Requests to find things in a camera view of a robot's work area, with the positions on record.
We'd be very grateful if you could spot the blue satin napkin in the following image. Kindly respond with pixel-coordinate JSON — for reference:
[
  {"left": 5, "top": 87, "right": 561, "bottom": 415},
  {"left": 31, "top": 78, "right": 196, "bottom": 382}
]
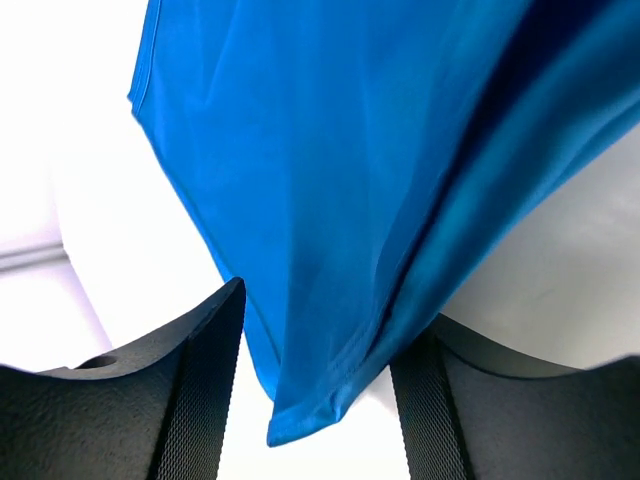
[{"left": 129, "top": 1, "right": 639, "bottom": 447}]

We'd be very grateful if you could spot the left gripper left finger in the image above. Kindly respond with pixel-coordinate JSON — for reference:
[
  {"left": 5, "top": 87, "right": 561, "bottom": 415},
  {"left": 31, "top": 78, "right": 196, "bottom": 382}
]
[{"left": 1, "top": 279, "right": 245, "bottom": 479}]

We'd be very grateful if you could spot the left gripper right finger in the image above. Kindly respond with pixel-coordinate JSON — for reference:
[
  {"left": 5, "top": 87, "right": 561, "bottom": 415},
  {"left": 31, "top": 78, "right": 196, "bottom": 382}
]
[{"left": 391, "top": 316, "right": 639, "bottom": 479}]

